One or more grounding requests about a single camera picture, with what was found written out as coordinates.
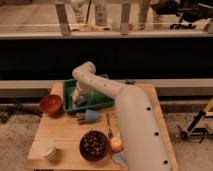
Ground blue grey sponge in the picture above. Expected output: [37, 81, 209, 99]
[76, 96, 87, 106]

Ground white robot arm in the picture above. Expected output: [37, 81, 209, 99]
[72, 62, 172, 171]

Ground green plastic tray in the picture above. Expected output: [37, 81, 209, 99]
[63, 79, 114, 115]

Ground red bowl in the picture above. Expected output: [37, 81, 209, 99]
[39, 94, 62, 116]

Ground dark brown bowl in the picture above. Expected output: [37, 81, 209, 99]
[79, 130, 109, 161]

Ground orange apple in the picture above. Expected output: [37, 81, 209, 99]
[110, 137, 123, 153]

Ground black handled scissors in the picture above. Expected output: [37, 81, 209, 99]
[125, 79, 136, 85]

